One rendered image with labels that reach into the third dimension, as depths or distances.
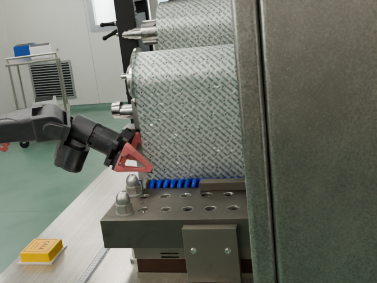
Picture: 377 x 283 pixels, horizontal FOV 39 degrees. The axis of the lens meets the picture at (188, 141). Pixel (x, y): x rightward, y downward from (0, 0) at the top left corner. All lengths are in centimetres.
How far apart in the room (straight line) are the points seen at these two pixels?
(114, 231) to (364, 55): 85
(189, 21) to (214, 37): 7
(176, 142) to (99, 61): 606
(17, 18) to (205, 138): 657
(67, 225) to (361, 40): 120
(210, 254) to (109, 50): 622
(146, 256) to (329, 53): 86
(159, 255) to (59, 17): 640
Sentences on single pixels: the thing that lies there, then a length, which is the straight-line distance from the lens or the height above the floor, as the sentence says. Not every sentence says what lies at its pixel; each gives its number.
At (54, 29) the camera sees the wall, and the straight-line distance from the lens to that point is 737.
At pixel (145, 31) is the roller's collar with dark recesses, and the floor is 134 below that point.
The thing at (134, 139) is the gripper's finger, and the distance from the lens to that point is 120.
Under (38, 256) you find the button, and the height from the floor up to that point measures 92.
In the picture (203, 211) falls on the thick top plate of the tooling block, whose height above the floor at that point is 103.
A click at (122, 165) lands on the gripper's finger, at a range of 115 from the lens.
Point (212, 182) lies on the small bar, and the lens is 109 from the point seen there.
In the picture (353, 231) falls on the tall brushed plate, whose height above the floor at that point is 132.
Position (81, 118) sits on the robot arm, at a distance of 119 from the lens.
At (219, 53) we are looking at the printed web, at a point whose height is 130.
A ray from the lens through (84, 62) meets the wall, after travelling 726.
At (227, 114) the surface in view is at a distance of 111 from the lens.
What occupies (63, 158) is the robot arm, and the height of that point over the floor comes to 110.
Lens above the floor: 144
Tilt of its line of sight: 16 degrees down
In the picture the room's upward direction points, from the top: 6 degrees counter-clockwise
